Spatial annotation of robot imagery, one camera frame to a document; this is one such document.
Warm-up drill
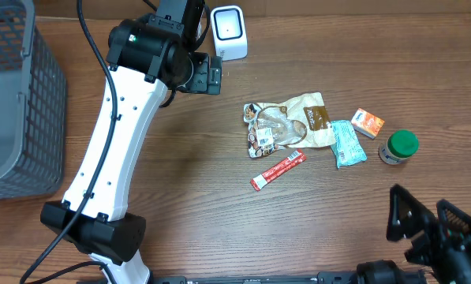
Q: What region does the white barcode scanner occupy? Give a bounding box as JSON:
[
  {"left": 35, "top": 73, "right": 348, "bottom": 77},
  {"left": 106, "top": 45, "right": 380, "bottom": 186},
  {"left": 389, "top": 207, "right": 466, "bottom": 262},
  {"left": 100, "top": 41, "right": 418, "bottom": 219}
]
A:
[{"left": 210, "top": 5, "right": 248, "bottom": 61}]

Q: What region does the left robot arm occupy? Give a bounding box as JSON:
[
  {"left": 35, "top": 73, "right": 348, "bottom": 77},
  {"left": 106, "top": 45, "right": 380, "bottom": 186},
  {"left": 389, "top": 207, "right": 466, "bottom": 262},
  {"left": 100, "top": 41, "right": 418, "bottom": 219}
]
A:
[{"left": 40, "top": 0, "right": 222, "bottom": 283}]

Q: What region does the green wet wipes pack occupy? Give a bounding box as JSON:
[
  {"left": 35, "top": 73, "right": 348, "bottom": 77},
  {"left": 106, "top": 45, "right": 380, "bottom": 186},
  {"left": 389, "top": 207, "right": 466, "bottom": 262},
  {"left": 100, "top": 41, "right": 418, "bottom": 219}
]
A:
[{"left": 331, "top": 120, "right": 367, "bottom": 169}]

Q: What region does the red Nescafe stick sachet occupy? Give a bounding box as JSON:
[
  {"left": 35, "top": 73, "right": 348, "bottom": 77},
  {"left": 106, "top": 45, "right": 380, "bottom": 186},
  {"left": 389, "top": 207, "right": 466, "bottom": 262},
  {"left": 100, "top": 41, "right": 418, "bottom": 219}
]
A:
[{"left": 250, "top": 149, "right": 307, "bottom": 192}]

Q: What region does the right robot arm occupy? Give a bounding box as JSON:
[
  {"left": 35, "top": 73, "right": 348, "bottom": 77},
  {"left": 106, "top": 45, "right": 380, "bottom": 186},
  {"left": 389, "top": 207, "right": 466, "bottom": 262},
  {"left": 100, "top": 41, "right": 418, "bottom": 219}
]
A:
[{"left": 386, "top": 185, "right": 471, "bottom": 283}]

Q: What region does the grey plastic mesh basket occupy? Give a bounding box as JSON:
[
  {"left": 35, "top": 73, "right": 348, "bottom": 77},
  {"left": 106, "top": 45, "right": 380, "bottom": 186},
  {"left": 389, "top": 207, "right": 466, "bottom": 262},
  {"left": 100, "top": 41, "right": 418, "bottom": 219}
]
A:
[{"left": 0, "top": 0, "right": 68, "bottom": 200}]

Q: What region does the orange tissue pack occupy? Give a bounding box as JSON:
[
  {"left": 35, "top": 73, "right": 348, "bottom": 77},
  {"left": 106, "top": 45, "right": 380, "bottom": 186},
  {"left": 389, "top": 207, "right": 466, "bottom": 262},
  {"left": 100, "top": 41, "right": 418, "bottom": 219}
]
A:
[{"left": 350, "top": 108, "right": 384, "bottom": 139}]

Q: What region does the brown cookie bag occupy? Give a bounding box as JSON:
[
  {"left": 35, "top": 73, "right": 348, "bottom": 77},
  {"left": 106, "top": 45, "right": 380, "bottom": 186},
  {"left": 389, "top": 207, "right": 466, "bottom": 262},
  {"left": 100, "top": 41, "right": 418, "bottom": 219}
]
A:
[{"left": 243, "top": 92, "right": 336, "bottom": 159}]

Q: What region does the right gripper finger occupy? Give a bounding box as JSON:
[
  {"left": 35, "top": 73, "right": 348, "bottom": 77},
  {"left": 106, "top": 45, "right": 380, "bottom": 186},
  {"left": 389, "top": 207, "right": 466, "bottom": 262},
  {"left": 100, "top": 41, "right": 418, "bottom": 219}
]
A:
[
  {"left": 386, "top": 184, "right": 436, "bottom": 242},
  {"left": 436, "top": 200, "right": 471, "bottom": 237}
]

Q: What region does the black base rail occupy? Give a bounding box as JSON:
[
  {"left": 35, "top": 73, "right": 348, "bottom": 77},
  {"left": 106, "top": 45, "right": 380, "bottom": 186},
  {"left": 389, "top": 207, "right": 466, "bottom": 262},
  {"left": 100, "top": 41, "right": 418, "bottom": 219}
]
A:
[{"left": 153, "top": 271, "right": 356, "bottom": 284}]

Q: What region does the green lid jar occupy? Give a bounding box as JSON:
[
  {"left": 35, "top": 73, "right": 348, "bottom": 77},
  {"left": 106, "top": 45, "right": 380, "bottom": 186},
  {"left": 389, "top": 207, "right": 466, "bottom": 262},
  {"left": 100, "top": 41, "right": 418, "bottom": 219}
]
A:
[{"left": 379, "top": 129, "right": 420, "bottom": 165}]

